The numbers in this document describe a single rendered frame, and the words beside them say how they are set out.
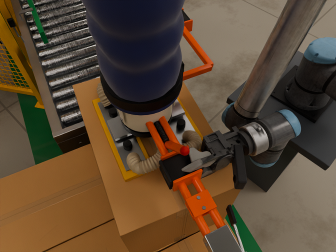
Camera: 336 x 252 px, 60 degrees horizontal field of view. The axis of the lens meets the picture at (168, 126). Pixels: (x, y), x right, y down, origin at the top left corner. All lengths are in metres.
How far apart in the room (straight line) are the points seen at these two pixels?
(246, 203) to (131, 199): 1.16
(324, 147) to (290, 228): 0.77
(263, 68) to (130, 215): 0.57
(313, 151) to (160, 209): 0.70
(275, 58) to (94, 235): 0.95
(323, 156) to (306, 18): 0.65
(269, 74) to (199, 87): 1.53
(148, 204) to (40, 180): 0.70
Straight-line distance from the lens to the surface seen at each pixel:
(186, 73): 0.97
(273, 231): 1.94
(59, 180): 1.43
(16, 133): 2.37
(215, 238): 0.72
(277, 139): 0.87
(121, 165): 0.92
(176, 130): 0.97
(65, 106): 1.66
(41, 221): 1.39
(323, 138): 1.37
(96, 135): 1.01
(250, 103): 0.95
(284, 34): 0.84
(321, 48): 1.27
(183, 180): 0.75
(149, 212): 0.88
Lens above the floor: 1.78
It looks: 57 degrees down
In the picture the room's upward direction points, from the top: straight up
